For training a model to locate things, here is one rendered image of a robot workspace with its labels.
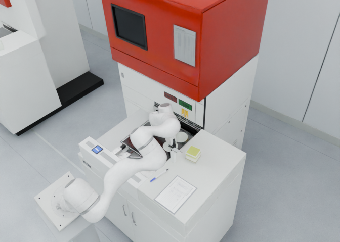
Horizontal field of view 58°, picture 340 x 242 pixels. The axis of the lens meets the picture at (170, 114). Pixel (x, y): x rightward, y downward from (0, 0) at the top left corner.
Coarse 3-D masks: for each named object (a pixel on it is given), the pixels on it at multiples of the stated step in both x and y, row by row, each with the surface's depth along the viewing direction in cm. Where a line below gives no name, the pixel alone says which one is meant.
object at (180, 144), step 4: (148, 124) 224; (180, 128) 220; (184, 132) 217; (156, 136) 215; (188, 136) 214; (124, 140) 213; (128, 140) 213; (156, 140) 212; (160, 140) 212; (164, 140) 212; (188, 140) 211; (128, 144) 210; (132, 144) 210; (160, 144) 209; (180, 144) 208; (184, 144) 209; (180, 148) 206; (168, 152) 204; (168, 156) 201
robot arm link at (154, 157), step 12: (156, 144) 149; (144, 156) 149; (156, 156) 148; (120, 168) 146; (132, 168) 146; (144, 168) 147; (156, 168) 149; (108, 180) 145; (120, 180) 146; (108, 192) 144; (96, 204) 144; (108, 204) 145; (84, 216) 144; (96, 216) 143
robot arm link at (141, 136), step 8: (168, 120) 155; (176, 120) 156; (136, 128) 149; (144, 128) 148; (152, 128) 149; (160, 128) 151; (168, 128) 151; (176, 128) 153; (136, 136) 146; (144, 136) 146; (152, 136) 150; (160, 136) 152; (168, 136) 152; (136, 144) 147; (144, 144) 146
